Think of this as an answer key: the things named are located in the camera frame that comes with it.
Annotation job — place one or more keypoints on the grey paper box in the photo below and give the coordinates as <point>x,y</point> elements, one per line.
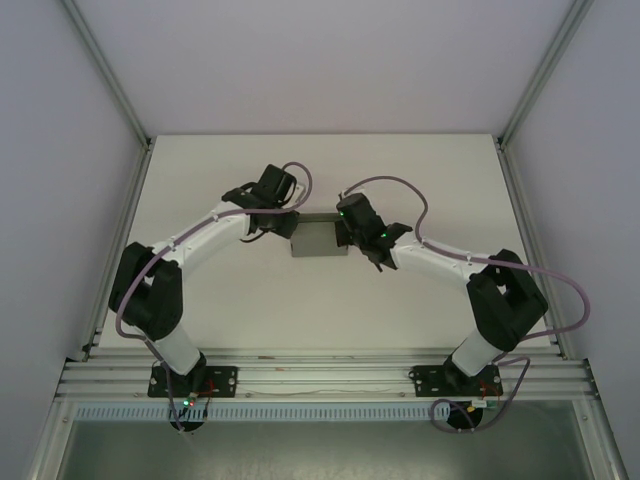
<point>315,240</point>

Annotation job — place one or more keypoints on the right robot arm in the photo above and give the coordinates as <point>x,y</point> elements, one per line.
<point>435,260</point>

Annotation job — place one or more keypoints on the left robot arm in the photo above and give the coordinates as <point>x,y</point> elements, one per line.
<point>210,235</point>

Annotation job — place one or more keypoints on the small board with LEDs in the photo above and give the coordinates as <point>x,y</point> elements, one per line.
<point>189,402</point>

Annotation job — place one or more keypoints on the grey metal panel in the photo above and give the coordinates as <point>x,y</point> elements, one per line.
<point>325,450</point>

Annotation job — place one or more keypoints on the small white connector board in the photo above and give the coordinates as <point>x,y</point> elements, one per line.
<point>481,402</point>

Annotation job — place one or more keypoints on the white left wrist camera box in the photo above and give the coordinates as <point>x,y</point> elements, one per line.
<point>301,189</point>

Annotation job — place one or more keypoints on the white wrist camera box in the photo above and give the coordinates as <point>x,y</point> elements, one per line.
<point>301,189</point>
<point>343,193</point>

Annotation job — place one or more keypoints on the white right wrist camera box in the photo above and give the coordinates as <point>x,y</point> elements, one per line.
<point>343,193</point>

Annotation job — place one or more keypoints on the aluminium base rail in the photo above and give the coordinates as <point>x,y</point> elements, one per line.
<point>325,372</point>

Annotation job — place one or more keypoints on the aluminium side rail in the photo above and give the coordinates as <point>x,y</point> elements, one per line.
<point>131,200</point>
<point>515,200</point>

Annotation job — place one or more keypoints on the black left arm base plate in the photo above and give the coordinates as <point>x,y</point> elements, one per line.
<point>225,380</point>

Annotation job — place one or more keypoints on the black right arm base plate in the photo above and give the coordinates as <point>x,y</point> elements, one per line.
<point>430,381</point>

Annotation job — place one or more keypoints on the aluminium corner post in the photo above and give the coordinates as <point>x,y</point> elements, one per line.
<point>107,75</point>
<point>545,75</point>

